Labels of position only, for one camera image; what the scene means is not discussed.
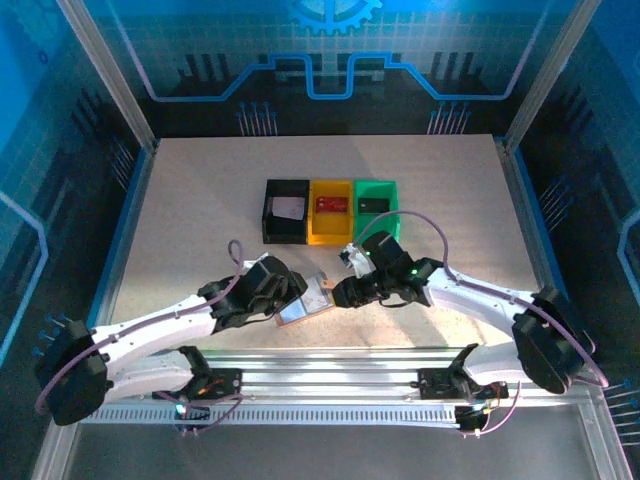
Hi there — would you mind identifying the black controller box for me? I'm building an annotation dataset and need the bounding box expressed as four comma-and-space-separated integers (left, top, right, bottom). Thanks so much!
455, 404, 490, 434
173, 397, 211, 434

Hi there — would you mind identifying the aluminium lower frame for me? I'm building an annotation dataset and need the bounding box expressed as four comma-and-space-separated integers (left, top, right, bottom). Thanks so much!
29, 399, 634, 480

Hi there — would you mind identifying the pink leather card holder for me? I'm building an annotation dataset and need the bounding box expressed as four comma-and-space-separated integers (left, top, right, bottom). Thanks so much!
273, 271, 337, 330

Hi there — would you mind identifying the aluminium rail beam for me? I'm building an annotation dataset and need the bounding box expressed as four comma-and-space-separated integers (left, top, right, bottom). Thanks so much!
99, 347, 601, 401

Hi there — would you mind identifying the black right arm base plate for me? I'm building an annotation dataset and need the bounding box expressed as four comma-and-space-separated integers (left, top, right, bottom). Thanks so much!
417, 367, 510, 401

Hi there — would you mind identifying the aluminium frame post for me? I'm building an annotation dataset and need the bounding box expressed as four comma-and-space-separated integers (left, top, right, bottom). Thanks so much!
53, 0, 159, 154
502, 0, 604, 154

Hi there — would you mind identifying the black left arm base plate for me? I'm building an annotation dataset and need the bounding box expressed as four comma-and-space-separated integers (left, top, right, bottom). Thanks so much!
152, 367, 245, 401

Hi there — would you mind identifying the slotted grey cable duct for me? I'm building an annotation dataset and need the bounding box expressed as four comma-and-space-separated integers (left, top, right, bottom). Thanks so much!
82, 403, 464, 427

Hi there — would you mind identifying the black plastic bin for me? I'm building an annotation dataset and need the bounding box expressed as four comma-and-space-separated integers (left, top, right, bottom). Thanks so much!
260, 178, 311, 246

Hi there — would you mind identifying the red credit card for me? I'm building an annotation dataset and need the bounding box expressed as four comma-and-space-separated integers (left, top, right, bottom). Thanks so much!
314, 196, 350, 214

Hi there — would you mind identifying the green plastic bin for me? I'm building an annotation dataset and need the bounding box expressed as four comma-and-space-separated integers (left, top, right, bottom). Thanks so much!
352, 179, 403, 241

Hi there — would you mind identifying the blue table edge strip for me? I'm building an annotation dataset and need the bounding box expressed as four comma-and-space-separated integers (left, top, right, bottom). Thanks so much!
509, 144, 591, 364
74, 147, 156, 331

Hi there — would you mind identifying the white credit card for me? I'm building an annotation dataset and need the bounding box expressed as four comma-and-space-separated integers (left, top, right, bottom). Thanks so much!
272, 197, 307, 221
269, 198, 304, 217

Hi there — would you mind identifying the yellow plastic bin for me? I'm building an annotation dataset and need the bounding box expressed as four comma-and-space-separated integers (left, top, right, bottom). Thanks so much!
307, 178, 355, 247

